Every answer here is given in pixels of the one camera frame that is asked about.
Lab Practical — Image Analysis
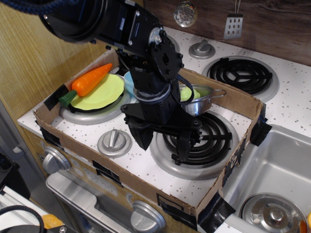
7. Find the silver stove knob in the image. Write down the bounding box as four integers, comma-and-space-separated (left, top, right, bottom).
189, 39, 216, 60
97, 129, 132, 158

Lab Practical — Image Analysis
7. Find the back right stove burner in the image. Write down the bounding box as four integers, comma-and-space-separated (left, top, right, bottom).
202, 56, 279, 102

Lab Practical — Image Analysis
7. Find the small silver pot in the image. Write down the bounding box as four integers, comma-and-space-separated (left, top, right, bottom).
179, 84, 226, 116

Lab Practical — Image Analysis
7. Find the hanging silver spatula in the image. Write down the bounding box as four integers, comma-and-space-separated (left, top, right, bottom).
224, 0, 243, 40

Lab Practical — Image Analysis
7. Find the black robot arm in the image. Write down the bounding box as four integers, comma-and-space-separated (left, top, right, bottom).
3, 0, 202, 165

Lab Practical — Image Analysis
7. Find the silver sink basin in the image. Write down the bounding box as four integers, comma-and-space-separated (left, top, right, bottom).
198, 124, 311, 233

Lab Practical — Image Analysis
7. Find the black braided cable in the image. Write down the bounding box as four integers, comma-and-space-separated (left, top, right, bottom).
0, 205, 45, 233

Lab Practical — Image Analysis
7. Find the right oven front knob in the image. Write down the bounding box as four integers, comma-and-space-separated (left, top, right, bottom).
130, 200, 166, 233

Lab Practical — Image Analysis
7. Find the back silver stove knob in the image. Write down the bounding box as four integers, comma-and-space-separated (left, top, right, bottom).
189, 39, 216, 60

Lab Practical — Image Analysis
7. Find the front right stove burner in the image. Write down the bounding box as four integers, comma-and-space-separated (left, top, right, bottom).
150, 112, 239, 181

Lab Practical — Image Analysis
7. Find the front left stove burner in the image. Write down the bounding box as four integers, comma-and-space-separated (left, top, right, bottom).
60, 90, 131, 125

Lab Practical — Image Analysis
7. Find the cardboard fence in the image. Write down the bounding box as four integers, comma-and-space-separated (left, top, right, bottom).
33, 49, 273, 232

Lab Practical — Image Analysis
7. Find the oven knob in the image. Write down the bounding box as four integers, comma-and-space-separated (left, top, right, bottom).
42, 146, 71, 174
130, 200, 166, 233

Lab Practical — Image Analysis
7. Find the green toy vegetable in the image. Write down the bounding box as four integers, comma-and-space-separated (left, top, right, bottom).
180, 87, 201, 101

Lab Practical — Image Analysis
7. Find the light green plate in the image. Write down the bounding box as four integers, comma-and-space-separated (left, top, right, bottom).
70, 74, 124, 111

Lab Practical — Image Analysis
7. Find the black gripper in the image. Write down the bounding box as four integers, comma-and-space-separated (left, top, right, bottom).
121, 70, 202, 166

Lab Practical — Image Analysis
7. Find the silver oven door handle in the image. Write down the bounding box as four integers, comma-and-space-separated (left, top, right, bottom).
46, 173, 128, 233

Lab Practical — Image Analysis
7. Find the silver pot lid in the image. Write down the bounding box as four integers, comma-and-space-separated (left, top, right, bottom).
240, 193, 309, 233

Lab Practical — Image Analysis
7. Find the hanging silver strainer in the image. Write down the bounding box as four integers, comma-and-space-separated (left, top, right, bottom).
173, 0, 197, 28

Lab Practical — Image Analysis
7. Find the light blue bowl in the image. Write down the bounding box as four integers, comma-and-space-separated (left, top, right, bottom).
124, 71, 134, 95

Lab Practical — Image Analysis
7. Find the orange toy carrot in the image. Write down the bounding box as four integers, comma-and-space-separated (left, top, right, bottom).
59, 63, 112, 107

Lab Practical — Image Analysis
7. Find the front silver stove knob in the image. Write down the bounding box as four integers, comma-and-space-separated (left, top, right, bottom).
97, 129, 132, 158

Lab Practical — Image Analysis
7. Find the stove burner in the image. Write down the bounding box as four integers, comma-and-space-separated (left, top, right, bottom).
60, 90, 131, 125
150, 112, 239, 181
202, 56, 279, 102

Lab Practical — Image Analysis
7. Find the left oven front knob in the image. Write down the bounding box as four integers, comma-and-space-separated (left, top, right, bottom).
42, 146, 71, 174

